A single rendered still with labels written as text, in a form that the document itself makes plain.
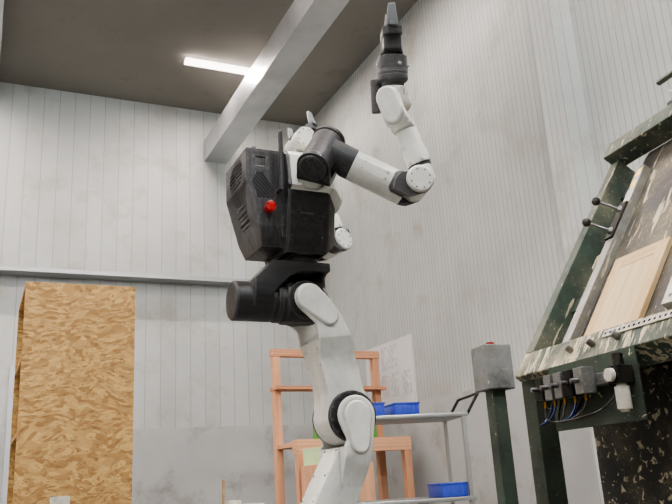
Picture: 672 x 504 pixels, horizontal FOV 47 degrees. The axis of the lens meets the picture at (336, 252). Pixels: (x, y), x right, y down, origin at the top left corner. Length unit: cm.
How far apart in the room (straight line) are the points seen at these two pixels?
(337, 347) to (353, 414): 19
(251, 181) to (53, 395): 134
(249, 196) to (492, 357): 137
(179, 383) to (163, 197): 286
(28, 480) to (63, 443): 17
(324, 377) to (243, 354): 968
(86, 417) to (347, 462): 132
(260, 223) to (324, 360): 42
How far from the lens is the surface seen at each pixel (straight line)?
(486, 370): 314
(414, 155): 218
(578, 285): 354
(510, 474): 317
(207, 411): 1157
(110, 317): 323
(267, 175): 222
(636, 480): 320
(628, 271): 316
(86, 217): 1185
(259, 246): 218
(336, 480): 216
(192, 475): 1145
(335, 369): 219
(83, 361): 318
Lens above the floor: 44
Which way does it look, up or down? 17 degrees up
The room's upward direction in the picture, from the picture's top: 3 degrees counter-clockwise
